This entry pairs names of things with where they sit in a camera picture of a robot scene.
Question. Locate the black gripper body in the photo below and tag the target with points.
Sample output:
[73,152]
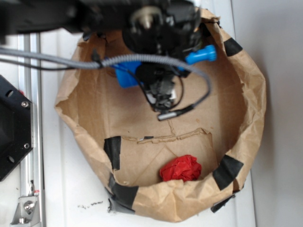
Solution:
[169,33]

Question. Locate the red crumpled paper ball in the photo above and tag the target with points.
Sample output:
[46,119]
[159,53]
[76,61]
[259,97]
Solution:
[184,168]

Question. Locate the brown paper bag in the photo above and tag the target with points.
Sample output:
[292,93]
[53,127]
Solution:
[126,145]

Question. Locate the aluminium extrusion rail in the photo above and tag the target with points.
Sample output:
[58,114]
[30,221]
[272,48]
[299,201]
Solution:
[31,167]

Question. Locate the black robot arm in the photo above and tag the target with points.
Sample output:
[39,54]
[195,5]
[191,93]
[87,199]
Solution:
[89,17]

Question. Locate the metal corner bracket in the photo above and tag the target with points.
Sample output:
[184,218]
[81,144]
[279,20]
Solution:
[27,213]

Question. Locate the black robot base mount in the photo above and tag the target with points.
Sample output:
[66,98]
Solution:
[15,127]

